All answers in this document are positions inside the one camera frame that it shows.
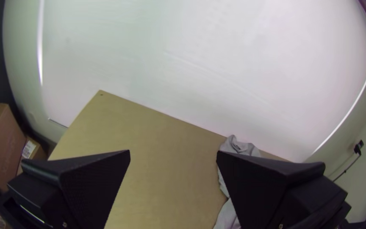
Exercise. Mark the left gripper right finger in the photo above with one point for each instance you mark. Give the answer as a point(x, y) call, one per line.
point(265, 194)

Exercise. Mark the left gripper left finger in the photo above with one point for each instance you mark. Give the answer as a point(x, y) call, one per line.
point(84, 187)

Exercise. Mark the grey t-shirt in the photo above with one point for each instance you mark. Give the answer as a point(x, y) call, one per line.
point(237, 146)

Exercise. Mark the small cardboard box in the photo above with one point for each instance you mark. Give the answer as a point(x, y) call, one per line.
point(38, 153)

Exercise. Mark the large cardboard box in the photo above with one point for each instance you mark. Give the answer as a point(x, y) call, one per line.
point(0, 143)

